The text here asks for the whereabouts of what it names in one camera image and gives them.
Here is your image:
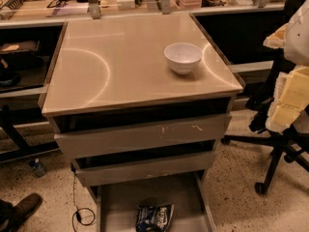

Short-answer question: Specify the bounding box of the brown shoe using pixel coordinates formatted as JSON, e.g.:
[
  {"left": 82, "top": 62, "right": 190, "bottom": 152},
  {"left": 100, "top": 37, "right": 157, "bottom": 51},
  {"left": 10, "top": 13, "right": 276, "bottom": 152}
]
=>
[{"left": 0, "top": 193, "right": 42, "bottom": 232}]

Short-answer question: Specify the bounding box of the grey drawer cabinet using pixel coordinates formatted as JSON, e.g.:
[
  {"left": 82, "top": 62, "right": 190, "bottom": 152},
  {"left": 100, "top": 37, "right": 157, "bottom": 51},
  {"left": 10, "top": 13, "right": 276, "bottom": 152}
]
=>
[{"left": 38, "top": 13, "right": 246, "bottom": 232}]

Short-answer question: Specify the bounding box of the plastic water bottle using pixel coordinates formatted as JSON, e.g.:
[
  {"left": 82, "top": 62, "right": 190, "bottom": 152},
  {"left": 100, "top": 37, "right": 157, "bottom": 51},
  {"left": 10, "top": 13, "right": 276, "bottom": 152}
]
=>
[{"left": 29, "top": 159, "right": 47, "bottom": 177}]

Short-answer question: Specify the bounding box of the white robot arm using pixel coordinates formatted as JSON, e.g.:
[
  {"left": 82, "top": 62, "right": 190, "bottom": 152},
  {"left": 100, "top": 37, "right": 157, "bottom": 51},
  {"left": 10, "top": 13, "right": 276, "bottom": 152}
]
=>
[{"left": 263, "top": 0, "right": 309, "bottom": 132}]

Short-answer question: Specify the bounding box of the bottom open drawer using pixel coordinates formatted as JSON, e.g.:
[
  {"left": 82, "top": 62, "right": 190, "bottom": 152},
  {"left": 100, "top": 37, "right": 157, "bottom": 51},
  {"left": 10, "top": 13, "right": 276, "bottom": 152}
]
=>
[{"left": 98, "top": 173, "right": 215, "bottom": 232}]

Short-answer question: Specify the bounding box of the white bowl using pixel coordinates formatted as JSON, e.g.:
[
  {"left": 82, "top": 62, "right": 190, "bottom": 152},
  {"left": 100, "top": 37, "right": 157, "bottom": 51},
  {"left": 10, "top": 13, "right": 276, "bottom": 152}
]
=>
[{"left": 164, "top": 43, "right": 203, "bottom": 74}]

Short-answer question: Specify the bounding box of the blue chip bag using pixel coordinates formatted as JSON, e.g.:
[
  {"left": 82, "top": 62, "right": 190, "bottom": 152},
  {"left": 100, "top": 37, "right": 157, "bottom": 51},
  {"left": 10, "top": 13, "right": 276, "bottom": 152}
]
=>
[{"left": 135, "top": 204, "right": 174, "bottom": 232}]

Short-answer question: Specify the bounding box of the black office chair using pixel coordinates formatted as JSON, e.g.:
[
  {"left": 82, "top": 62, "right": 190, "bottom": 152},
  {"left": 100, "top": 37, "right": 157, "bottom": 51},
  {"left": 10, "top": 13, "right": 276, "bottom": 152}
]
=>
[{"left": 221, "top": 0, "right": 309, "bottom": 195}]

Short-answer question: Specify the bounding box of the black table leg stand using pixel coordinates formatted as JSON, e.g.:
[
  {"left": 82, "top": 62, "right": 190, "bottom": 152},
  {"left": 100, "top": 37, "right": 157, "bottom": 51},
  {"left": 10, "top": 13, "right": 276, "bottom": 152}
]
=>
[{"left": 0, "top": 105, "right": 58, "bottom": 163}]

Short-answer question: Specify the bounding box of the top grey drawer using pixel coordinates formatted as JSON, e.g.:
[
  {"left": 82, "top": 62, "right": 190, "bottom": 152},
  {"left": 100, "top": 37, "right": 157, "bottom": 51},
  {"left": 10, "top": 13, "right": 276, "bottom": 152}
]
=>
[{"left": 55, "top": 113, "right": 231, "bottom": 160}]

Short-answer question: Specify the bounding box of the black cable on floor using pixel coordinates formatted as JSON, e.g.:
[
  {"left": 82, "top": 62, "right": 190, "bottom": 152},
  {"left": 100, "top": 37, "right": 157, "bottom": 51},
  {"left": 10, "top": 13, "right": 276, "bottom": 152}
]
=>
[{"left": 70, "top": 167, "right": 97, "bottom": 232}]

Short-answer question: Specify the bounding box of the middle grey drawer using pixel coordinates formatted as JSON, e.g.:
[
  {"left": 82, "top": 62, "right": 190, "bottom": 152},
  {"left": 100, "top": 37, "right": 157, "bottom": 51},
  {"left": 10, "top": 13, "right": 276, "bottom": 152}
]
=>
[{"left": 75, "top": 151, "right": 215, "bottom": 187}]

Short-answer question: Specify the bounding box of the grey drawer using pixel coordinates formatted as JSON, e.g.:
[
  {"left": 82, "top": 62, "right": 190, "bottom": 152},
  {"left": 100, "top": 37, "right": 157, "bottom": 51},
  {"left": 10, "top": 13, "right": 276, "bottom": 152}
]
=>
[
  {"left": 55, "top": 113, "right": 231, "bottom": 160},
  {"left": 75, "top": 151, "right": 215, "bottom": 187}
]

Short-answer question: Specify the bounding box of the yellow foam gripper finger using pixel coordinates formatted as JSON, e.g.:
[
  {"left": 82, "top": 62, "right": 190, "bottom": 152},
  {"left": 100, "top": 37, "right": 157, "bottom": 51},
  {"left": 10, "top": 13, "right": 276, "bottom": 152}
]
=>
[
  {"left": 263, "top": 24, "right": 288, "bottom": 49},
  {"left": 266, "top": 66, "right": 309, "bottom": 132}
]

